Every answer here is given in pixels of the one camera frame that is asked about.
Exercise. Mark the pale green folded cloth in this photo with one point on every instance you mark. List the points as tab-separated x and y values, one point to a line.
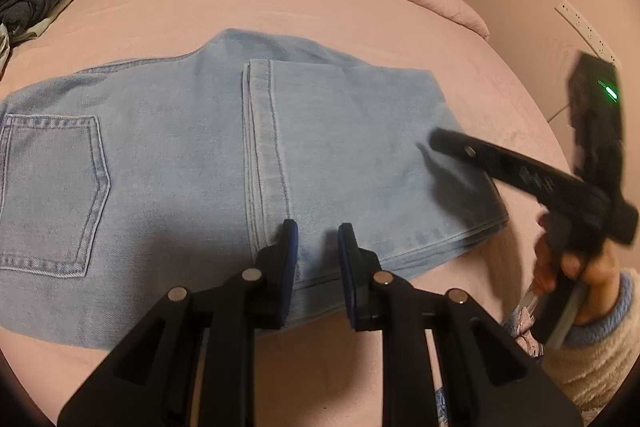
36	30

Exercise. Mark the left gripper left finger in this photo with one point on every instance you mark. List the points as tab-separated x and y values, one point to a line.
192	352

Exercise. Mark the white power strip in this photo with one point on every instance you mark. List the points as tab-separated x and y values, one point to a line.
587	31

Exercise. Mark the person right hand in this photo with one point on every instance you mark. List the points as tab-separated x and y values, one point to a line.
601	274

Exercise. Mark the light blue denim pants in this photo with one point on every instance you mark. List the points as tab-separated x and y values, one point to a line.
124	180

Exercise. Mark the fluffy cream sleeve forearm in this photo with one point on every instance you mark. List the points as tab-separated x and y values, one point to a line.
596	359

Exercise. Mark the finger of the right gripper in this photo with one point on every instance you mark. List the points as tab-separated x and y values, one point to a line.
550	186

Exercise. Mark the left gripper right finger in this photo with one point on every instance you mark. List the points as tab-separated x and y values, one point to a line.
487	379

